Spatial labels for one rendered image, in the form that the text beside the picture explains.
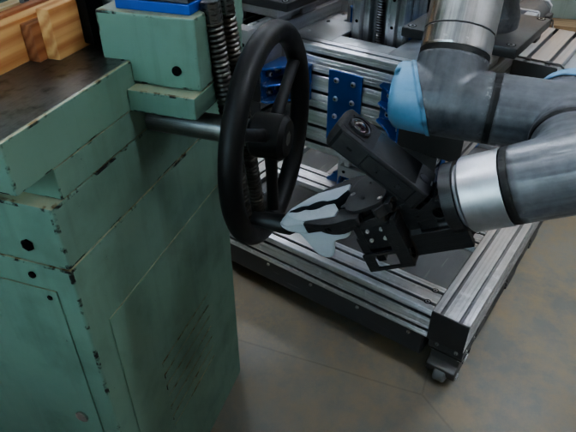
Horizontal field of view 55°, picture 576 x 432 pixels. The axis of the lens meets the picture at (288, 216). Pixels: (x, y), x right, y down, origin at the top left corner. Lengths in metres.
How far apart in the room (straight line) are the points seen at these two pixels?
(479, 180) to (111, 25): 0.47
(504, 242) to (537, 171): 1.07
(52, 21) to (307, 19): 0.81
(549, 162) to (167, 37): 0.44
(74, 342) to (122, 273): 0.11
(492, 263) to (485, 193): 0.98
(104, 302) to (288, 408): 0.72
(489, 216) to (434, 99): 0.14
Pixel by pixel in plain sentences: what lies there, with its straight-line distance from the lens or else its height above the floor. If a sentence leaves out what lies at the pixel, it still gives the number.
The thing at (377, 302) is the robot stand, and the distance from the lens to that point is 1.39.
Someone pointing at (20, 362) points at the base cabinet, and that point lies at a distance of 0.93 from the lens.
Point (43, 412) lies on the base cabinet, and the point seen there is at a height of 0.37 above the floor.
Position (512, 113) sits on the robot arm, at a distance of 0.59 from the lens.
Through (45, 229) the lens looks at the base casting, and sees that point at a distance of 0.68.
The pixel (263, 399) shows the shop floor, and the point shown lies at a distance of 1.41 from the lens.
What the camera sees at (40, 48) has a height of 0.92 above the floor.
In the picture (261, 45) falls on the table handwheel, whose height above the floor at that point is 0.94.
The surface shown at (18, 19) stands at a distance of 0.77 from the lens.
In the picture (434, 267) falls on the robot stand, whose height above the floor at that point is 0.21.
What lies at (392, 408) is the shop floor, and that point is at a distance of 1.42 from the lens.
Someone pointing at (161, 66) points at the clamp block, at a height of 0.90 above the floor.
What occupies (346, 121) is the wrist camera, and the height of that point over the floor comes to 0.91.
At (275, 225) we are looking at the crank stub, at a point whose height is 0.75.
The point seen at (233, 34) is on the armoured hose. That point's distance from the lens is 0.75.
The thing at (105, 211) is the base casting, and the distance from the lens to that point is 0.74.
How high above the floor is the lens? 1.15
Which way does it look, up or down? 36 degrees down
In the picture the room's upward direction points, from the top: straight up
